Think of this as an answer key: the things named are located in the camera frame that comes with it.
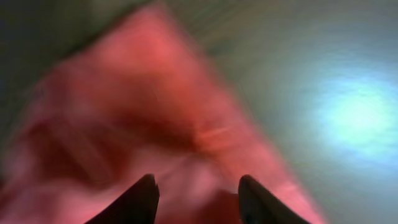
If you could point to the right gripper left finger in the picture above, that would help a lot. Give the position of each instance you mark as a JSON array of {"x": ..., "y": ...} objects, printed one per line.
[{"x": 137, "y": 205}]

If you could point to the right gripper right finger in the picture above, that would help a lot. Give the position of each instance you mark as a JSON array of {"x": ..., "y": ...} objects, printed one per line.
[{"x": 257, "y": 205}]

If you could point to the orange soccer t-shirt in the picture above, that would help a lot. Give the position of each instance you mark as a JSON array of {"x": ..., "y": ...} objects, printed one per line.
[{"x": 140, "y": 100}]

